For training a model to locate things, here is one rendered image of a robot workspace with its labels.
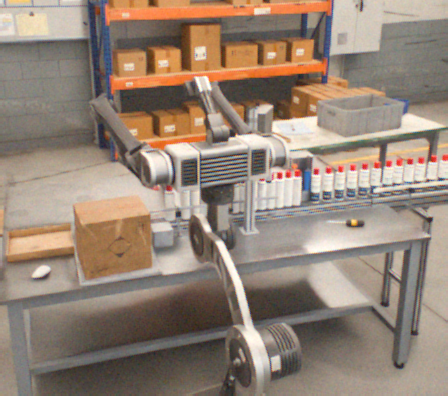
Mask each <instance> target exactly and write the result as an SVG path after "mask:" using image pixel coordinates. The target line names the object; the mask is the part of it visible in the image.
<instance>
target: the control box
mask: <svg viewBox="0 0 448 396"><path fill-rule="evenodd" d="M259 105H260V107H256V108H257V121H256V123H257V132H259V133H262V134H264V133H272V128H273V105H261V104H259Z"/></svg>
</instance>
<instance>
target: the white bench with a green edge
mask: <svg viewBox="0 0 448 396"><path fill-rule="evenodd" d="M299 122H302V123H303V124H304V125H305V126H306V127H308V128H310V129H311V130H312V131H313V132H314V133H313V134H294V135H286V134H285V133H284V132H283V131H281V130H280V129H279V128H278V127H277V126H276V124H278V123H299ZM447 129H448V127H446V126H443V125H441V124H438V123H435V122H432V121H429V120H426V119H423V118H421V117H418V116H415V115H412V114H409V113H407V114H405V115H403V118H402V127H400V128H399V129H393V130H388V131H382V132H376V133H370V134H364V135H358V136H352V137H347V138H344V137H342V136H339V135H338V134H336V133H333V132H331V131H328V130H326V129H323V128H321V127H319V126H318V127H317V117H308V118H300V119H293V120H285V121H277V122H273V128H272V132H278V133H280V134H282V135H284V136H287V137H288V138H291V142H290V143H287V146H288V150H289V152H293V151H303V150H306V151H308V152H309V153H311V154H312V155H320V154H326V153H333V152H339V151H345V150H352V149H358V148H365V147H371V146H377V145H380V148H379V157H378V161H380V169H381V175H380V183H382V180H383V170H384V167H385V160H386V152H387V144H390V143H397V142H403V141H411V140H417V139H424V138H425V139H426V140H427V141H428V142H429V144H430V146H429V153H428V160H427V168H426V175H425V178H427V172H428V164H429V162H430V161H431V156H432V155H436V156H437V148H438V142H439V135H440V131H447Z"/></svg>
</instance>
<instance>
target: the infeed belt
mask: <svg viewBox="0 0 448 396"><path fill-rule="evenodd" d="M357 195H358V194H357ZM357 195H355V198H354V199H347V198H346V197H345V196H343V200H341V201H337V200H334V199H333V198H334V197H332V201H331V202H324V201H322V198H320V200H319V203H318V204H313V203H311V202H310V200H304V201H300V205H299V206H292V205H291V206H290V207H283V208H280V209H279V208H274V209H272V210H269V209H265V210H264V211H259V210H257V209H256V211H254V213H262V212H270V211H278V210H286V209H293V208H301V207H309V206H317V205H325V204H333V203H340V202H348V201H356V200H364V199H370V198H369V197H367V198H360V197H357ZM158 223H166V221H165V218H158V219H152V220H151V224H158Z"/></svg>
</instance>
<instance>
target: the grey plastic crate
mask: <svg viewBox="0 0 448 396"><path fill-rule="evenodd" d="M383 102H387V103H390V104H391V105H383ZM317 105H318V113H317V127H318V126H319V127H321V128H323V129H326V130H328V131H331V132H333V133H336V134H338V135H339V136H342V137H344V138H347V137H352V136H358V135H364V134H370V133H376V132H382V131H388V130H393V129H399V128H400V127H402V118H403V109H404V106H405V102H402V101H399V100H395V99H392V98H385V97H382V96H379V95H376V94H366V95H359V96H351V97H344V98H336V99H329V100H321V101H318V102H317Z"/></svg>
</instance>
